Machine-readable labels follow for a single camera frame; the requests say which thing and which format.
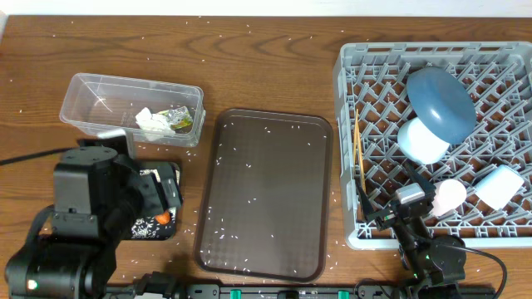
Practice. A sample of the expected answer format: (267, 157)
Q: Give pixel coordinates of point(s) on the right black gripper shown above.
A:
(386, 217)

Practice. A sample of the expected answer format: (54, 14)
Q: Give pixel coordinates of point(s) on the pink cup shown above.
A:
(450, 194)

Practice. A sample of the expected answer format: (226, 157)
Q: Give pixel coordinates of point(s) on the large blue plate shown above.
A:
(442, 104)

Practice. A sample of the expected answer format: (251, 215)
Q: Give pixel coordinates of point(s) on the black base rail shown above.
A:
(164, 286)

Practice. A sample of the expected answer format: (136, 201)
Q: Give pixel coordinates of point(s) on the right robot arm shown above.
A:
(437, 263)

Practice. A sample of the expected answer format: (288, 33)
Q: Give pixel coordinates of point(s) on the light blue rice bowl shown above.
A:
(419, 144)

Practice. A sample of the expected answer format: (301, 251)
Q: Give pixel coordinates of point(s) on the orange carrot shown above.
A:
(163, 218)

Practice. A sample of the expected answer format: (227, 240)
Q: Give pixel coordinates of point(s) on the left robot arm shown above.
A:
(70, 249)

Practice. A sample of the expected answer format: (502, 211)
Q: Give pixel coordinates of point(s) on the brown serving tray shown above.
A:
(265, 206)

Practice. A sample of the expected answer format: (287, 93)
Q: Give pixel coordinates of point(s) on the light blue cup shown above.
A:
(499, 187)

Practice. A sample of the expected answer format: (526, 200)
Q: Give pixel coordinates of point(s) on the black waste tray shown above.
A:
(148, 228)

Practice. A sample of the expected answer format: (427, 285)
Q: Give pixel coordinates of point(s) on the clear plastic bin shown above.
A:
(94, 103)

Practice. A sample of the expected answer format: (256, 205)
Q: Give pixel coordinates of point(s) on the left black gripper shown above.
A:
(155, 188)

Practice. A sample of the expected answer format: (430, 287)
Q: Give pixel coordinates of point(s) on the wooden chopstick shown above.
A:
(355, 138)
(360, 160)

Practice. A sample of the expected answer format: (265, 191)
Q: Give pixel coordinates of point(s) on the green snack wrapper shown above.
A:
(178, 119)

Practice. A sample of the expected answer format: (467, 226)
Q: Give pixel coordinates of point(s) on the white napkin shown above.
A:
(153, 126)

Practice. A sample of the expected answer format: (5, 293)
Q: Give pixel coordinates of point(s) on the grey dishwasher rack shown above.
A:
(371, 77)

